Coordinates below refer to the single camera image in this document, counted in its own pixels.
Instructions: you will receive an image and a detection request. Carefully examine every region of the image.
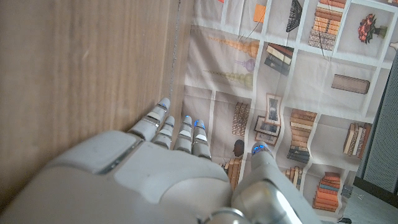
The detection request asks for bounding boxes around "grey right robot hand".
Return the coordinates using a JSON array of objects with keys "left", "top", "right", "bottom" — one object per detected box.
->
[{"left": 0, "top": 97, "right": 324, "bottom": 224}]

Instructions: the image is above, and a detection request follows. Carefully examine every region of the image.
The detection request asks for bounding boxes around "metal binder clip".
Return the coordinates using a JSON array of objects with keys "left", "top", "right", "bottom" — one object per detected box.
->
[{"left": 341, "top": 185, "right": 364, "bottom": 200}]

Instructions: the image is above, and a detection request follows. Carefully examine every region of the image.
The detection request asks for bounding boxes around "printed bookshelf backdrop cloth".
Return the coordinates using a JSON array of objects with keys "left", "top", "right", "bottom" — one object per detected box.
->
[{"left": 182, "top": 0, "right": 398, "bottom": 223}]

